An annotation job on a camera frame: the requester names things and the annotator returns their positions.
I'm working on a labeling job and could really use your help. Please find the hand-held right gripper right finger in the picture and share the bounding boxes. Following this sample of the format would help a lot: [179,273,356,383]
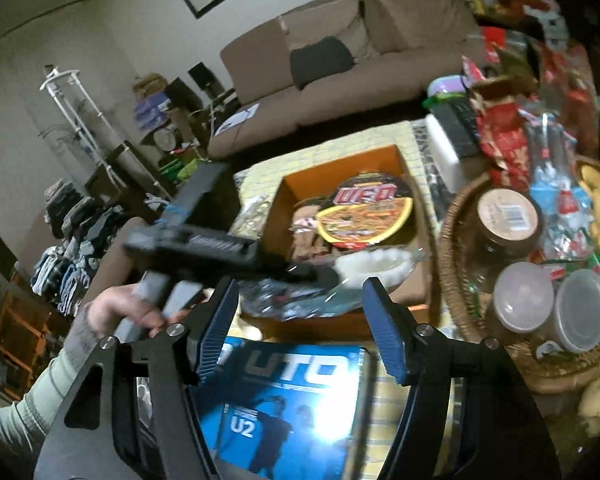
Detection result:
[362,276,563,480]

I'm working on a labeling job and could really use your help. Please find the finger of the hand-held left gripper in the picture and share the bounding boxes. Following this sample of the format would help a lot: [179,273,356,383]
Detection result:
[280,260,342,292]

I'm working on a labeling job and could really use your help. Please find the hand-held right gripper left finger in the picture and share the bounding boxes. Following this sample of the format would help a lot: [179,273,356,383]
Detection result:
[32,275,241,480]

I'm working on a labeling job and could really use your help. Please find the clear plastic tray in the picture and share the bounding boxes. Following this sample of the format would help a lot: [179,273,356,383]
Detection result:
[330,245,426,296]

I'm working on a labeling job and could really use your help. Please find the orange cardboard box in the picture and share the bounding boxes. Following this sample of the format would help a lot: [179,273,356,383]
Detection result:
[237,144,433,341]

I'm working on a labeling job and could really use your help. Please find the person's left forearm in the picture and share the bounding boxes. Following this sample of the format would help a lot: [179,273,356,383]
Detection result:
[0,307,106,456]

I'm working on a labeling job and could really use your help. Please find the person's left hand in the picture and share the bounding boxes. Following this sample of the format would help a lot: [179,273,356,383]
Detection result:
[84,282,201,348]

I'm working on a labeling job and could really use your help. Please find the clear plastic bag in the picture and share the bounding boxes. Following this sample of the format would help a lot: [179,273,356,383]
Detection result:
[240,275,366,321]

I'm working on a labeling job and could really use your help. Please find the instant noodle bowl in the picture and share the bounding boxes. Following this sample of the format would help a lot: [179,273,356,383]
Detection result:
[315,172,415,251]

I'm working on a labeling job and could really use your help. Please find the wicker basket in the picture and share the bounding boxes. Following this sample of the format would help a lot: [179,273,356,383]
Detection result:
[437,155,600,393]

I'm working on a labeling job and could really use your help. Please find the green bag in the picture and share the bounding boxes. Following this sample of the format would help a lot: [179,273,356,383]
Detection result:
[157,157,201,183]

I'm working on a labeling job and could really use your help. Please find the blue glossy magazine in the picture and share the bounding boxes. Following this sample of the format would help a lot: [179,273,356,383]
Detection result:
[195,337,376,480]

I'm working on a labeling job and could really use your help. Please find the pile of folded clothes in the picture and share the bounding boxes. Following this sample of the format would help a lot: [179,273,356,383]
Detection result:
[30,180,131,311]

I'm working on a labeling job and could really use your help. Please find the yellow checked tablecloth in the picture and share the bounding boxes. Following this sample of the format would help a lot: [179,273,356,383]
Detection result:
[230,120,461,480]

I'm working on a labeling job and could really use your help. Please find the white paper sheet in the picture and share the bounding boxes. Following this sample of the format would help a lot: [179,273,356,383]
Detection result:
[214,103,261,136]

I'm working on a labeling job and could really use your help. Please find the clear lidded plastic container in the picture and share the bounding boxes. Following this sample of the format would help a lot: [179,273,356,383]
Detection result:
[535,267,600,356]
[485,261,556,346]

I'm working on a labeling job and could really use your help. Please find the stacked cardboard boxes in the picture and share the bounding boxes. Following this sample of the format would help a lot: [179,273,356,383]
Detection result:
[132,74,176,133]

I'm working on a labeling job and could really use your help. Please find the glass jar with brown lid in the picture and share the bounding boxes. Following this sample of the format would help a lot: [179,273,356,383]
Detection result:
[472,187,543,271]

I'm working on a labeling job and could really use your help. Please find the white rectangular box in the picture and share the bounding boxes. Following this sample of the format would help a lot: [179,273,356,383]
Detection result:
[424,112,488,195]

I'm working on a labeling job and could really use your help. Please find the black speaker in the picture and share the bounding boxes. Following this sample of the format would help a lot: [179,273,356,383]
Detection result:
[187,62,218,91]

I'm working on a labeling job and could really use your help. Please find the orange wooden shelf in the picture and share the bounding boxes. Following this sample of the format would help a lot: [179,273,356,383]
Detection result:
[0,270,76,401]

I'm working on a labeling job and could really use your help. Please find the black remote control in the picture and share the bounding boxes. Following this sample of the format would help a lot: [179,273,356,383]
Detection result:
[437,97,482,158]

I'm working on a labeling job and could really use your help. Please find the beige sofa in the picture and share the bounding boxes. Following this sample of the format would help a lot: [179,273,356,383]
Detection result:
[207,0,486,161]

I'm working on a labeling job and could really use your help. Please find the dark grey cushion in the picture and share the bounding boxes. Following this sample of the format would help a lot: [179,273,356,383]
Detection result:
[289,36,356,90]

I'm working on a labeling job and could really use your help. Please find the red snack packet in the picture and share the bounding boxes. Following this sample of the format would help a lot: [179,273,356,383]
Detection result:
[472,85,531,191]

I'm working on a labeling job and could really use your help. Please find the pale yellow lump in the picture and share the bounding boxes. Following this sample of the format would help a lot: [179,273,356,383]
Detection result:
[577,375,600,436]

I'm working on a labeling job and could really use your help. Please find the white metal rack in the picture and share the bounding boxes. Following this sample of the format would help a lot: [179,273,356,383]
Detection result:
[39,64,176,201]

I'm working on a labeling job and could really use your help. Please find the purple lidded container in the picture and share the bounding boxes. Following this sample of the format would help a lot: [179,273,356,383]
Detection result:
[426,74,470,98]

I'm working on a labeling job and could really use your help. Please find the red clear candy bag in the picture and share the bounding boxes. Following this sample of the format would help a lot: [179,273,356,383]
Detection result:
[537,42,600,158]

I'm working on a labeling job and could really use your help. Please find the pile of colourful packets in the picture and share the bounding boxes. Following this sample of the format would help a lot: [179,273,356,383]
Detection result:
[460,0,576,86]

